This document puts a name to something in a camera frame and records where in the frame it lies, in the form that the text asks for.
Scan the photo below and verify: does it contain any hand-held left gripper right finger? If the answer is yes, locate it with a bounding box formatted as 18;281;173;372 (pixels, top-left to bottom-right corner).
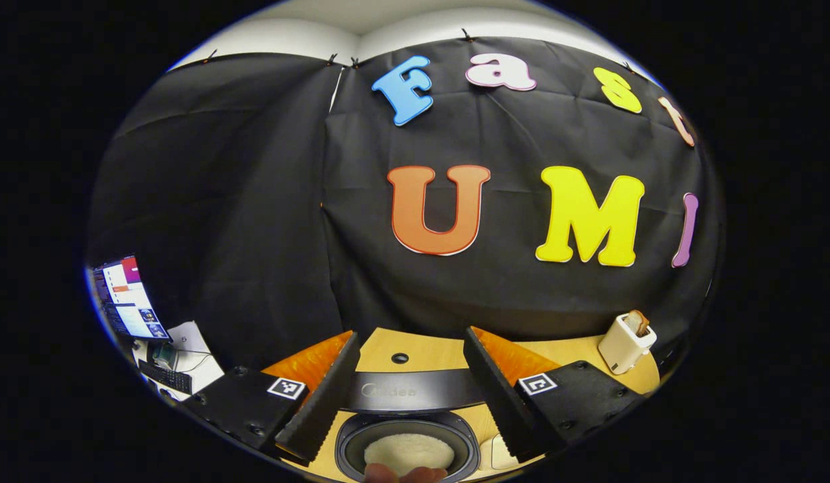
463;327;647;464

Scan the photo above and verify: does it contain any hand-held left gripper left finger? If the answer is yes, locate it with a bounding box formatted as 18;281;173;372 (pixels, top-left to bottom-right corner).
184;330;361;464

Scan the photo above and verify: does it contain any black silver rice cooker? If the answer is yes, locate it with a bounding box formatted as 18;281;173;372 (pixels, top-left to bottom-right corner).
335;369;486;483

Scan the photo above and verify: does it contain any white rice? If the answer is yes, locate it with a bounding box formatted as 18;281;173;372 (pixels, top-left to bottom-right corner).
363;433;456;477

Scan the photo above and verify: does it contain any clear plastic box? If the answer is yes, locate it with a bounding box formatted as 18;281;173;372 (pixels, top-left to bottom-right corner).
487;433;524;470

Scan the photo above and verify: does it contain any white desk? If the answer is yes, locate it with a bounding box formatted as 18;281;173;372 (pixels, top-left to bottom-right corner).
130;321;225;402

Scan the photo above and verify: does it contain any white toaster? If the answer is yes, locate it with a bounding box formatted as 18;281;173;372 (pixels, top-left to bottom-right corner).
597;314;657;375

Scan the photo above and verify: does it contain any black keyboard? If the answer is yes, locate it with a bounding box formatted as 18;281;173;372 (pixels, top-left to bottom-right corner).
138;359;192;394

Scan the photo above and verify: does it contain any black backdrop cloth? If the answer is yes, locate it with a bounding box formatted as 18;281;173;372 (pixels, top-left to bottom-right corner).
86;37;724;370

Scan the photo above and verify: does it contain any computer monitor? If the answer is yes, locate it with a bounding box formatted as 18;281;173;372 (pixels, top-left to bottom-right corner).
93;255;171;343

